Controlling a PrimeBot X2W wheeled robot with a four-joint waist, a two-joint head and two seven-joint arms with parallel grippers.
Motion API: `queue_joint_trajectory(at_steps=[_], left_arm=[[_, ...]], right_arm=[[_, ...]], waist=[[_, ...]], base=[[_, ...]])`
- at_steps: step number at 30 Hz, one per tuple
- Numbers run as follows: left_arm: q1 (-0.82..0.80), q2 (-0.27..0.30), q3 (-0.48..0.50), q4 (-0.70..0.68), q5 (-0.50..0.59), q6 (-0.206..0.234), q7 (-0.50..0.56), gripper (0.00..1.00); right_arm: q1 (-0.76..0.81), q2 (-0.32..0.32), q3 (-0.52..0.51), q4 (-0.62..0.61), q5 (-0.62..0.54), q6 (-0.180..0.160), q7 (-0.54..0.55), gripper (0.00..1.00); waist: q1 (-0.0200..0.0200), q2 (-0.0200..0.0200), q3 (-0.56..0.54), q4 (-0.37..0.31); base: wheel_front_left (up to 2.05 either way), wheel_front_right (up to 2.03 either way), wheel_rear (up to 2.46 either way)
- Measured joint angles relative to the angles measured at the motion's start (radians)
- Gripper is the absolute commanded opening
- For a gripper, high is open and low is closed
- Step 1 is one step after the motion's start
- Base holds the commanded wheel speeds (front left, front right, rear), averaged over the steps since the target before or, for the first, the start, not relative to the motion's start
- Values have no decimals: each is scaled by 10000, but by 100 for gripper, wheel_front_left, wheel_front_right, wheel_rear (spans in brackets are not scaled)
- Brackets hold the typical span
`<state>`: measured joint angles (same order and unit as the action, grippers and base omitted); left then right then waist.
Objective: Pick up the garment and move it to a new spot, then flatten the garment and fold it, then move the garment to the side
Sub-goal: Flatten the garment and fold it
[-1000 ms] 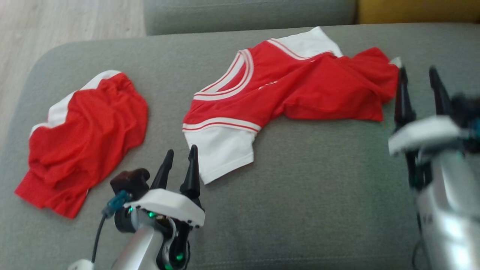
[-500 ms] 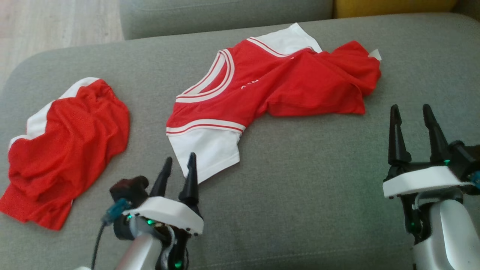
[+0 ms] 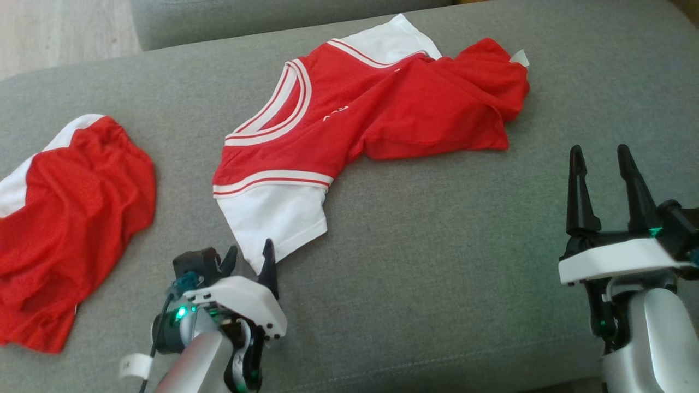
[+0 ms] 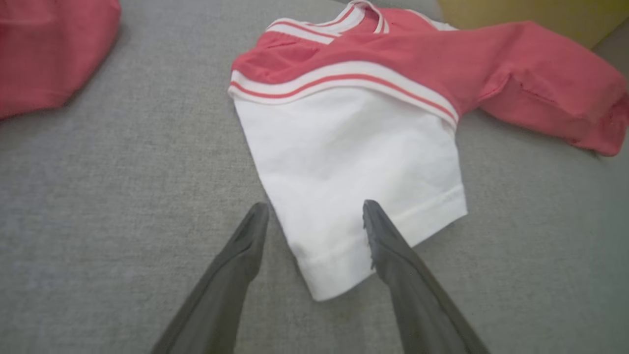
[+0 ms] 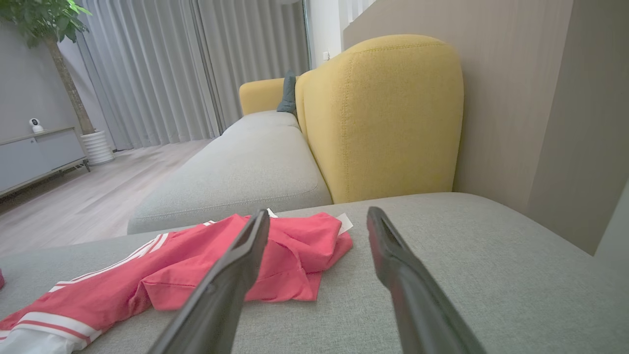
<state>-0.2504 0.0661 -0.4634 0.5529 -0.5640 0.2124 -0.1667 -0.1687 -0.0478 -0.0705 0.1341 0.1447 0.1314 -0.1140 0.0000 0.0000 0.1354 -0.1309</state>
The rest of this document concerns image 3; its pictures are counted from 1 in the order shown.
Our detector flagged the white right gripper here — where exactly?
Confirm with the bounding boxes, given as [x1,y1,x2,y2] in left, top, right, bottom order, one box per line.
[558,144,695,350]

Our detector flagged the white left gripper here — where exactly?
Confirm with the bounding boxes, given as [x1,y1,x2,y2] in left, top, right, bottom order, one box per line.
[183,239,287,342]

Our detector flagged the red mesh shorts white stripe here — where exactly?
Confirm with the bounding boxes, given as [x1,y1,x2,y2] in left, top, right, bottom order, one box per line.
[0,114,157,354]

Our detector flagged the red t-shirt white sleeves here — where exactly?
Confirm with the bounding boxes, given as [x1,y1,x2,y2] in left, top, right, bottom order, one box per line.
[212,14,530,275]

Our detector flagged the large grey sofa ottoman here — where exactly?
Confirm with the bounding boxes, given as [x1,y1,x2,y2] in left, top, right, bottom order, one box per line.
[0,0,699,393]

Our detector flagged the left cable with teal plug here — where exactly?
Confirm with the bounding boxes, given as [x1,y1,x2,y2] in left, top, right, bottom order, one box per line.
[119,271,200,393]

